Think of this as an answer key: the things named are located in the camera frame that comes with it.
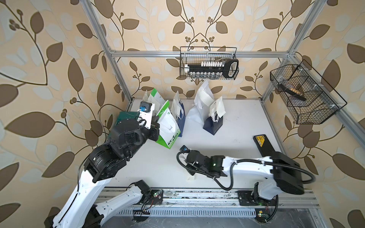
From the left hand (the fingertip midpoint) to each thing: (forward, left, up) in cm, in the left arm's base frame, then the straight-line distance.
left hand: (156, 115), depth 57 cm
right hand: (-5, -12, -34) cm, 36 cm away
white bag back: (+35, -24, -24) cm, 48 cm away
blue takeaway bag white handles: (+22, -7, -25) cm, 34 cm away
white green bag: (0, -4, -12) cm, 13 cm away
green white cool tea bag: (+29, +8, -21) cm, 37 cm away
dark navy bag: (+17, -30, -29) cm, 45 cm away
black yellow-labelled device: (+7, -63, -39) cm, 74 cm away
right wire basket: (+17, -76, -6) cm, 78 cm away
